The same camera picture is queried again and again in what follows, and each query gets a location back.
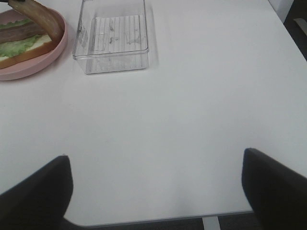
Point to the green lettuce leaf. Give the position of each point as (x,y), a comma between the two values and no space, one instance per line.
(10,24)

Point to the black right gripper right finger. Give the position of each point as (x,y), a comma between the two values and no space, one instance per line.
(277,194)

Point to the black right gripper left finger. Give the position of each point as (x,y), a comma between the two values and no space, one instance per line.
(40,201)

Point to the right clear plastic tray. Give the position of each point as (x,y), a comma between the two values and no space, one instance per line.
(111,36)

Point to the bacon strip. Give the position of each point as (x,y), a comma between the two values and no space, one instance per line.
(20,32)
(41,15)

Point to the bread slice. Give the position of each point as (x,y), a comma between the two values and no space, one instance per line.
(31,54)

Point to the white table leg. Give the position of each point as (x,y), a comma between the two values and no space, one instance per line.
(211,223)

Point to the pink round plate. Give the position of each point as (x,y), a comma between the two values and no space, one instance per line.
(32,66)

